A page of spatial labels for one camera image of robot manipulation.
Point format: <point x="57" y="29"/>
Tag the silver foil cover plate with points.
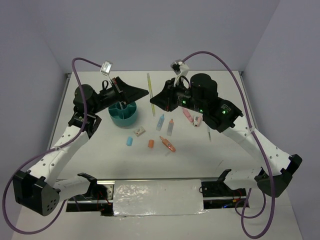
<point x="157" y="198"/>

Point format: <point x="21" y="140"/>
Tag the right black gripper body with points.
<point x="172" y="94"/>

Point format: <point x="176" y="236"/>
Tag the teal round organizer container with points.
<point x="125" y="116"/>

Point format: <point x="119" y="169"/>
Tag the blue marker cap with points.
<point x="129" y="141"/>

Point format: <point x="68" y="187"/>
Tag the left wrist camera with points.
<point x="106" y="68"/>

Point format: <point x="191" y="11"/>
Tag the orange highlighter marker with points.
<point x="170" y="127"/>

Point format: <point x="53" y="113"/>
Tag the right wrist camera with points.
<point x="179" y="68"/>

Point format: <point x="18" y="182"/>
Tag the yellow thin pen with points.
<point x="150" y="93"/>

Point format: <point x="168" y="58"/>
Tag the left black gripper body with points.
<point x="123" y="96"/>

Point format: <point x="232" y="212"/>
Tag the orange marker cap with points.
<point x="151" y="143"/>

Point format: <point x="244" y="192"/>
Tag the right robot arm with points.
<point x="277" y="167"/>

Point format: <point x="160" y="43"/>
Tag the orange utility cutter pen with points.
<point x="167" y="144"/>

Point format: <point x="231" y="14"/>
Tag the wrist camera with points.
<point x="179" y="68"/>
<point x="106" y="68"/>

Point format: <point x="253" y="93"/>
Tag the white eraser box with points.
<point x="139" y="131"/>

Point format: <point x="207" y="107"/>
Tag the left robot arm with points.
<point x="38" y="188"/>

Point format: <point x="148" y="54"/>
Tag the blue highlighter marker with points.
<point x="160" y="122"/>

